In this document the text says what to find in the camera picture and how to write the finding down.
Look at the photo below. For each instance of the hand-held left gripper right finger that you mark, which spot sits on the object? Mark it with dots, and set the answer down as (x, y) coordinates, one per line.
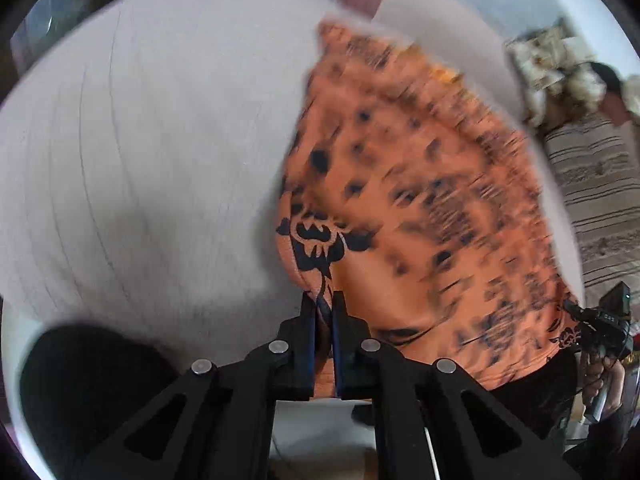
(336, 355)

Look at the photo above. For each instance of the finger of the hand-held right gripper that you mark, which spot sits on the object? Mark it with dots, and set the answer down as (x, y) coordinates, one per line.
(575, 312)

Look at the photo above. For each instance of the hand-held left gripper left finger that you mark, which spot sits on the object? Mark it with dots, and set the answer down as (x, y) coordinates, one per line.
(310, 345)

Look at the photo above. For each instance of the orange black floral cloth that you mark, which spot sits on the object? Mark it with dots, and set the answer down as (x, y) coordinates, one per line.
(400, 200)

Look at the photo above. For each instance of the person's right hand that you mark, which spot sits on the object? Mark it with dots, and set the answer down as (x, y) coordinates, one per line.
(614, 377)

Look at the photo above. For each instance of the striped beige cushion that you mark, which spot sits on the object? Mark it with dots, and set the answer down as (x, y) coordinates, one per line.
(595, 190)

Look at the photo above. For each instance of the dark rounded object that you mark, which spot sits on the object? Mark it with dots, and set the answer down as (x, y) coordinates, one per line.
(612, 85)

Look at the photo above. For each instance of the crumpled beige printed cloth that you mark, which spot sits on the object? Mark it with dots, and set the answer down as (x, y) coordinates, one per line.
(550, 70)

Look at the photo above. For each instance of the beige quilted mattress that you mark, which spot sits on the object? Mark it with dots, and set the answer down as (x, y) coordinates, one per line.
(150, 160)

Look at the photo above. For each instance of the wooden stained glass door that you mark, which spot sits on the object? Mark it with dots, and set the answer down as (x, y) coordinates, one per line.
(30, 35)

